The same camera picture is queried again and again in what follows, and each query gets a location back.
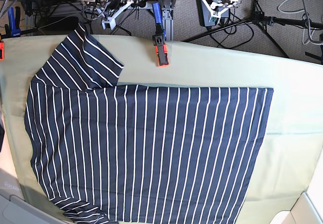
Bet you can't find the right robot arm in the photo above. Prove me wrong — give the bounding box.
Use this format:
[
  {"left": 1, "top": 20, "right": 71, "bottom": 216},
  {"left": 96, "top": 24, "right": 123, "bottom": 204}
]
[{"left": 80, "top": 0, "right": 135, "bottom": 29}]

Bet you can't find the blue clamp at left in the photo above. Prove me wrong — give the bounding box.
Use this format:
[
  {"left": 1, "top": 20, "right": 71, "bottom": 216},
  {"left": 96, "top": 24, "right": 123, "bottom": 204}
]
[{"left": 4, "top": 7, "right": 21, "bottom": 38}]

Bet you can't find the orange clamp pad at left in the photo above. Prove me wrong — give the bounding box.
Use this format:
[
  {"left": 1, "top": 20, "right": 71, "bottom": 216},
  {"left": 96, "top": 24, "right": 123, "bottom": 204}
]
[{"left": 0, "top": 42, "right": 5, "bottom": 61}]

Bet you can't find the aluminium frame post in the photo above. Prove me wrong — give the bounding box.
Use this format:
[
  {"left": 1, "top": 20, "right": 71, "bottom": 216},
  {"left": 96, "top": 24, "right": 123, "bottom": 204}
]
[{"left": 158, "top": 0, "right": 176, "bottom": 41}]

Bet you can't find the navy white striped T-shirt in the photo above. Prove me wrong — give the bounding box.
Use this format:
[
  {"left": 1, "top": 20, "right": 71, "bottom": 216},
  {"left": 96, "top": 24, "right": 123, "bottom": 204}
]
[{"left": 24, "top": 24, "right": 274, "bottom": 223}]

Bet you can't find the light green table cloth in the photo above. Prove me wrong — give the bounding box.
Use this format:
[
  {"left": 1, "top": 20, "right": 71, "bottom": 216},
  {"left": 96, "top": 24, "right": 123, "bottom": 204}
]
[{"left": 1, "top": 35, "right": 322, "bottom": 223}]

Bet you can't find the black tripod stand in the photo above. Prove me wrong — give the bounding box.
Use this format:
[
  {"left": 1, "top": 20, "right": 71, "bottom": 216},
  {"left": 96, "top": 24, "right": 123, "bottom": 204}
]
[{"left": 184, "top": 0, "right": 322, "bottom": 58}]

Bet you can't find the blue orange bar clamp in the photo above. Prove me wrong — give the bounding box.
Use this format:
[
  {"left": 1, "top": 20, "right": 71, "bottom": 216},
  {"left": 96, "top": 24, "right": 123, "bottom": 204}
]
[{"left": 152, "top": 2, "right": 169, "bottom": 67}]

